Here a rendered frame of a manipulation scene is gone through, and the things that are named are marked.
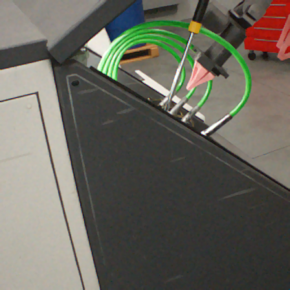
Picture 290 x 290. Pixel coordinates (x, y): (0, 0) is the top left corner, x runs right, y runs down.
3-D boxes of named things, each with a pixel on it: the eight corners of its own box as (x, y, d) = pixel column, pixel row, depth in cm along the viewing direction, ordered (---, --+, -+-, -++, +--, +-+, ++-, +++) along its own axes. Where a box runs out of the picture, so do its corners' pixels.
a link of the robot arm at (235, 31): (252, 35, 114) (246, 31, 119) (232, 17, 112) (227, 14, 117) (234, 56, 116) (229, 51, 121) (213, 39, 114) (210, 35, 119)
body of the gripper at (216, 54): (190, 50, 120) (208, 28, 118) (219, 73, 124) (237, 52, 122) (195, 56, 115) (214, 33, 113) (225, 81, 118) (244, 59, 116)
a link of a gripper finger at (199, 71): (178, 79, 124) (201, 52, 121) (199, 95, 126) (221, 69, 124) (182, 88, 118) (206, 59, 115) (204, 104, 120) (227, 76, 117)
